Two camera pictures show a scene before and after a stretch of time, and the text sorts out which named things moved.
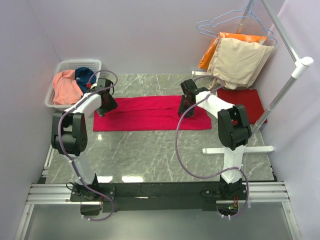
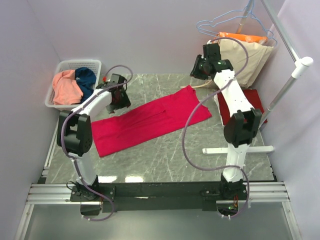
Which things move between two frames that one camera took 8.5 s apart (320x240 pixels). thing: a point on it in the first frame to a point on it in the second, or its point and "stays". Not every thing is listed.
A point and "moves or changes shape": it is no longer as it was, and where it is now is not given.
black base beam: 141,197 stays
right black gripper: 181,107 to 194,72
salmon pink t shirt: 66,89 stays
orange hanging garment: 208,53 stays
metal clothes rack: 300,64 stays
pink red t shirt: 149,113 moves or changes shape
